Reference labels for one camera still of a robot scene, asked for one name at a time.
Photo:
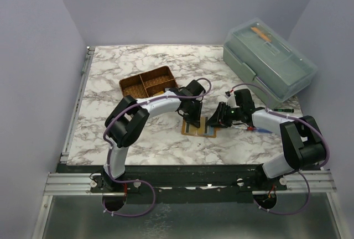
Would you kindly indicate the yellow leather card holder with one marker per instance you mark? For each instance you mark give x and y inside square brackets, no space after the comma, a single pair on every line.
[183,128]

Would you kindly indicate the small black green screwdriver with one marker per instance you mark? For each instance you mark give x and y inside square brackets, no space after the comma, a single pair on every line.
[284,110]

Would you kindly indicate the clear lid plastic toolbox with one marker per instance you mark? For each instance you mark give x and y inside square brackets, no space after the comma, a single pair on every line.
[276,70]

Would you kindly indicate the orange tool inside toolbox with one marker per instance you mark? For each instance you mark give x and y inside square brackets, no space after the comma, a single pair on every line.
[261,34]

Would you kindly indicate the brown woven basket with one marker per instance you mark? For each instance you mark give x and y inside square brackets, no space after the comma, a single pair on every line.
[148,83]

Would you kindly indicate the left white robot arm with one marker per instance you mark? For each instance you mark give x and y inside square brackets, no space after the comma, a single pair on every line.
[127,121]

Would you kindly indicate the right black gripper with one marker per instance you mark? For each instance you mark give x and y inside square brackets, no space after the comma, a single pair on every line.
[218,118]

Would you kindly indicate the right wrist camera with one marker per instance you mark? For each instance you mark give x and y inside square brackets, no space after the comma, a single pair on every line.
[231,101]

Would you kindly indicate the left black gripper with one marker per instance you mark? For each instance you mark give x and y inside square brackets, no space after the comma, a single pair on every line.
[194,119]

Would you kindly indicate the red blue screwdriver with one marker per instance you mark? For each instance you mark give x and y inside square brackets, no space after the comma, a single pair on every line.
[253,129]

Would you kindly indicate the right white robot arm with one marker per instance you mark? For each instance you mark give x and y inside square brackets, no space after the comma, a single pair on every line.
[302,142]

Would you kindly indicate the aluminium rail frame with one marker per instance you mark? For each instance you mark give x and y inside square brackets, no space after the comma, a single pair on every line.
[62,184]

